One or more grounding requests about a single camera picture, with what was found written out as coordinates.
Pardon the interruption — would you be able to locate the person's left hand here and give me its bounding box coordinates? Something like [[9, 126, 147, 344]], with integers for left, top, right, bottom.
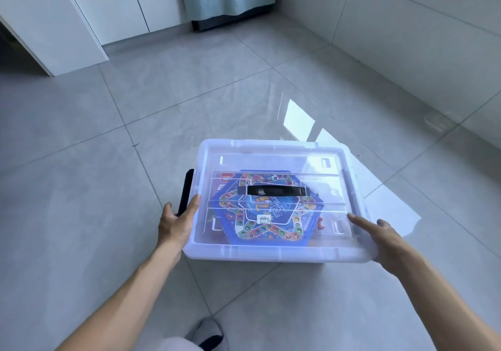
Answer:
[[157, 194, 202, 254]]

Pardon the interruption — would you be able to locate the person's right hand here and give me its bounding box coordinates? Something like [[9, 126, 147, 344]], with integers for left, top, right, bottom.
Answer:
[[347, 213, 418, 277]]

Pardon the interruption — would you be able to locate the clear plastic storage box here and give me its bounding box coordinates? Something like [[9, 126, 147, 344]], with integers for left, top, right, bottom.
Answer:
[[182, 139, 379, 265]]

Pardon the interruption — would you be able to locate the person's left forearm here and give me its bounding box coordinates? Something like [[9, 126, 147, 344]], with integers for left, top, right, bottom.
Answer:
[[56, 247, 183, 351]]

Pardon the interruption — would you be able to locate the person's right forearm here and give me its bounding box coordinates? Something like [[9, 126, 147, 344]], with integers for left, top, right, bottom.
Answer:
[[393, 256, 501, 351]]

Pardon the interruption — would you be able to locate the black box latch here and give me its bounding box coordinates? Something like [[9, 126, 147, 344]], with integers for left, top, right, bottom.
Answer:
[[176, 169, 195, 217]]

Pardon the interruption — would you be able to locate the blue hexagonal board game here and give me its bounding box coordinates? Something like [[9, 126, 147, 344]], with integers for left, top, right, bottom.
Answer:
[[213, 169, 324, 248]]

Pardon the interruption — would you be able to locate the grey slipper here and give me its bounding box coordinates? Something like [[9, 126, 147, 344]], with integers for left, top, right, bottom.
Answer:
[[190, 317, 225, 351]]

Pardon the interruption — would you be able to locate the white trouser leg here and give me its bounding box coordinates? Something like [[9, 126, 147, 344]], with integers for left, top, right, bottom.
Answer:
[[150, 337, 195, 351]]

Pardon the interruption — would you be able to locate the white cabinet door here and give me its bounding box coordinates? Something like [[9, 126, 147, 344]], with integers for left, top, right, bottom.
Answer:
[[0, 0, 110, 77]]

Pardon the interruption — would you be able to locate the black lid handle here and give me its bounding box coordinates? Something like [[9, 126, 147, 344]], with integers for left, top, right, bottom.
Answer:
[[246, 185, 310, 197]]

